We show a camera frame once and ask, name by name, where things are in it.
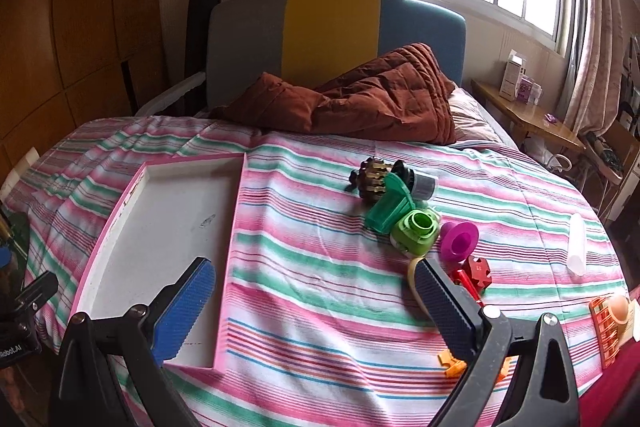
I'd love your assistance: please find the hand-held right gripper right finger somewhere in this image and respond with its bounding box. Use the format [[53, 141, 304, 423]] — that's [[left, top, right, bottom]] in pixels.
[[413, 258, 583, 427]]

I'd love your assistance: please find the black silver lens cylinder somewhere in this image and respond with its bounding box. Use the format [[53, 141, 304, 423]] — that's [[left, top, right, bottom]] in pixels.
[[392, 160, 439, 202]]

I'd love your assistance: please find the magenta plastic cap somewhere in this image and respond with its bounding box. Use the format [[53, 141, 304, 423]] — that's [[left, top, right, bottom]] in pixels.
[[439, 222, 480, 262]]

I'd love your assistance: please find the translucent white case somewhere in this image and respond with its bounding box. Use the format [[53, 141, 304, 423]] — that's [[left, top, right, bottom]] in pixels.
[[566, 213, 587, 277]]

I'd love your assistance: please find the grey yellow blue headboard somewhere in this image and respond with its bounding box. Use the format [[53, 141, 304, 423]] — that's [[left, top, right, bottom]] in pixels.
[[206, 0, 467, 112]]

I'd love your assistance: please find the dark red cloth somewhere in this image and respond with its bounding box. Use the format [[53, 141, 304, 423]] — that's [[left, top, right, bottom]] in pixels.
[[580, 342, 640, 427]]

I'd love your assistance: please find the red metal puzzle block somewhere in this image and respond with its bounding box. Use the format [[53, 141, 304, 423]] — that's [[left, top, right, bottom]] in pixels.
[[462, 257, 493, 298]]

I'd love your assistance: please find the yellow orange plastic toy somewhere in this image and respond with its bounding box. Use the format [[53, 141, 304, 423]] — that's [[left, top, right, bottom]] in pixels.
[[437, 349, 516, 380]]

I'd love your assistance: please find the light green round plastic part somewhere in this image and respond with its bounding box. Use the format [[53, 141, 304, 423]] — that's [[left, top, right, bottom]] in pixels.
[[390, 208, 442, 255]]

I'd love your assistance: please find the beige egg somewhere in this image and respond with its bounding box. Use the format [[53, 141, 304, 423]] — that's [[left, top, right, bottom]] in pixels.
[[606, 294, 631, 325]]

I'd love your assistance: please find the wooden chair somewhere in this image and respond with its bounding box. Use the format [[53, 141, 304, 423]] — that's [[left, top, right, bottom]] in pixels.
[[580, 117, 640, 223]]

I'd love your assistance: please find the beige curtain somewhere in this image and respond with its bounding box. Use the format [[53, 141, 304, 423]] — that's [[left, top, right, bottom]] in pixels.
[[562, 0, 631, 138]]

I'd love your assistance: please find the dark green plastic container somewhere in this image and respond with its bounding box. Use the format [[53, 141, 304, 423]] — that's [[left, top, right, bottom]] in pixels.
[[364, 172, 417, 235]]

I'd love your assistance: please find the white bed rail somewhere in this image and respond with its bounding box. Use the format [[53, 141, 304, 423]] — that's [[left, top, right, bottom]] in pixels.
[[135, 72, 207, 118]]

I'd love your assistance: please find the white tray with pink rim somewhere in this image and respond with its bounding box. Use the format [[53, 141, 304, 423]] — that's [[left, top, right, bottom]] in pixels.
[[68, 152, 248, 372]]

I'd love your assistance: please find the red metal cylinder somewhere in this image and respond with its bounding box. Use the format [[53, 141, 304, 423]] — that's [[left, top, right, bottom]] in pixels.
[[451, 269, 483, 305]]

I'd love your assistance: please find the black brass wire brush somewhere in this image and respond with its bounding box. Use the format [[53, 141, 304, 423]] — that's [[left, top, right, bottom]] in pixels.
[[348, 157, 396, 208]]

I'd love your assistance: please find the pale pink pillow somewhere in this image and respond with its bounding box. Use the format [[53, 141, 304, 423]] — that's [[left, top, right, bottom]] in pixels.
[[447, 87, 503, 145]]

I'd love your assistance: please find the wooden wardrobe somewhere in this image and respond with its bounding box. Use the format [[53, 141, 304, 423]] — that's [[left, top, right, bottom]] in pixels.
[[0, 0, 168, 188]]

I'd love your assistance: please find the orange plastic rack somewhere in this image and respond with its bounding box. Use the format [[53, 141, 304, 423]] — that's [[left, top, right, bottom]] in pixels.
[[588, 296, 632, 369]]

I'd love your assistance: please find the striped bed sheet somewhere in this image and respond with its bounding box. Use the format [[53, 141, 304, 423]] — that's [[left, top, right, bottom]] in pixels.
[[0, 116, 633, 427]]

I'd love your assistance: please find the white carton box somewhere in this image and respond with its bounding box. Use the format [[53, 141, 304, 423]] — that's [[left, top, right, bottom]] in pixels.
[[500, 50, 528, 100]]

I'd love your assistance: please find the brown quilt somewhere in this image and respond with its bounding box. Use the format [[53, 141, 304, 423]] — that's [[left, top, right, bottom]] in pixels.
[[209, 43, 457, 145]]

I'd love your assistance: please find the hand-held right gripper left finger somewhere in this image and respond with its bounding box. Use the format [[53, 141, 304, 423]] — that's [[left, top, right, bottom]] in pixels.
[[48, 257, 217, 427]]

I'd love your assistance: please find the wooden side table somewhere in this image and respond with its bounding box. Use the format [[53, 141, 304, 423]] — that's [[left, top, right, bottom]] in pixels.
[[470, 78, 586, 152]]

